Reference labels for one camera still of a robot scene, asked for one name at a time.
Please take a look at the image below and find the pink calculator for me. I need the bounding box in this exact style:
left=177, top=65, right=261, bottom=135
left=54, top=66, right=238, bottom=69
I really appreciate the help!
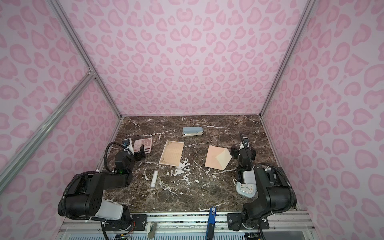
left=134, top=138, right=153, bottom=154

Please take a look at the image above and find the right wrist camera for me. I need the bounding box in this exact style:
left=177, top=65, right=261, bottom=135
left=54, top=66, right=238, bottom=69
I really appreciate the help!
left=239, top=133, right=250, bottom=150

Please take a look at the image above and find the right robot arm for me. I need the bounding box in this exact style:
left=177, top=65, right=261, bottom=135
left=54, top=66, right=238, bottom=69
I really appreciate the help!
left=227, top=144, right=297, bottom=232

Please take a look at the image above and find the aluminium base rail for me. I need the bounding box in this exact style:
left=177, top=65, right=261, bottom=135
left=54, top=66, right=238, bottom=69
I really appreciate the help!
left=56, top=211, right=319, bottom=240

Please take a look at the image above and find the white alarm clock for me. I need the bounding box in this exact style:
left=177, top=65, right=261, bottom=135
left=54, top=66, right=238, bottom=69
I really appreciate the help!
left=236, top=181, right=257, bottom=199

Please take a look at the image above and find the white glue stick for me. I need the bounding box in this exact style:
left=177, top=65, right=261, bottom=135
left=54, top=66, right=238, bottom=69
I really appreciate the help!
left=150, top=170, right=159, bottom=188

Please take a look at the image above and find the beige lined letter paper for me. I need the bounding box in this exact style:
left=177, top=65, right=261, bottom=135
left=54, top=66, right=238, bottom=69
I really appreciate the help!
left=159, top=141, right=184, bottom=167

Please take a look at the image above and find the blue tool on rail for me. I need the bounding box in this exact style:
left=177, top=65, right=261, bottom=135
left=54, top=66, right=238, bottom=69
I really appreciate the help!
left=206, top=207, right=217, bottom=240

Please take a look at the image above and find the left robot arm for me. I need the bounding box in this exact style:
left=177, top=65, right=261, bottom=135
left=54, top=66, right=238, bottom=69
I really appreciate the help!
left=58, top=147, right=147, bottom=233

